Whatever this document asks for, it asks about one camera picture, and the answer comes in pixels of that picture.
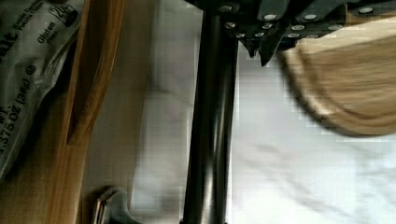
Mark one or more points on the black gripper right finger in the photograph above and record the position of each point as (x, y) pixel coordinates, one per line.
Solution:
(292, 20)

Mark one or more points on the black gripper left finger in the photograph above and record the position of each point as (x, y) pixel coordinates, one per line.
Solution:
(259, 24)

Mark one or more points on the wooden drawer with black handle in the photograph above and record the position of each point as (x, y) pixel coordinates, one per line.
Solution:
(46, 189)

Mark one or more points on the wooden cutting board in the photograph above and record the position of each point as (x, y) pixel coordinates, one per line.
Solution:
(346, 80)

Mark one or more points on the white sea salt chips bag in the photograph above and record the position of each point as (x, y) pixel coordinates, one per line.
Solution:
(36, 36)

